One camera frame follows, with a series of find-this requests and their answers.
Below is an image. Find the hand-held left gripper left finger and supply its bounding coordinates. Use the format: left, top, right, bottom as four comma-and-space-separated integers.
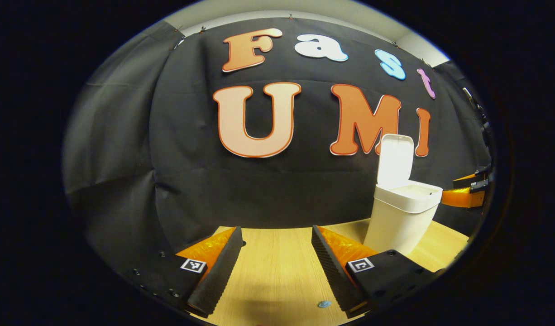
117, 225, 244, 317

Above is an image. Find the white desktop garbage bin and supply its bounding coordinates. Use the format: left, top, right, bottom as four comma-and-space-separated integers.
364, 134, 443, 256

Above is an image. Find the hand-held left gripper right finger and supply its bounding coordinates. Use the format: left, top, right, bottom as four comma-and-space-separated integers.
311, 225, 446, 317

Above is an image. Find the wooden desktop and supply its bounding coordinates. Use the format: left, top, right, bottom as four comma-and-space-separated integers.
194, 219, 470, 326

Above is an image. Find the black backdrop cloth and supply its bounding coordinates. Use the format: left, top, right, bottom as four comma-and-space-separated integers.
62, 17, 494, 272

